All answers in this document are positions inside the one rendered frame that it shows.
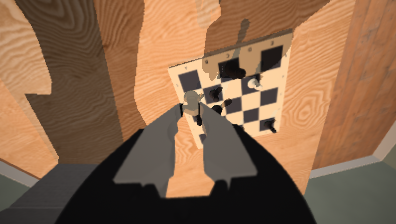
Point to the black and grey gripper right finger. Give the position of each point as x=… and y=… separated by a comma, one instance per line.
x=250, y=170

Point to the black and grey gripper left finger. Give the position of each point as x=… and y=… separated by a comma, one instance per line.
x=144, y=158

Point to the black and cream chessboard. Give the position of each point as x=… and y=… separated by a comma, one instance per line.
x=267, y=61

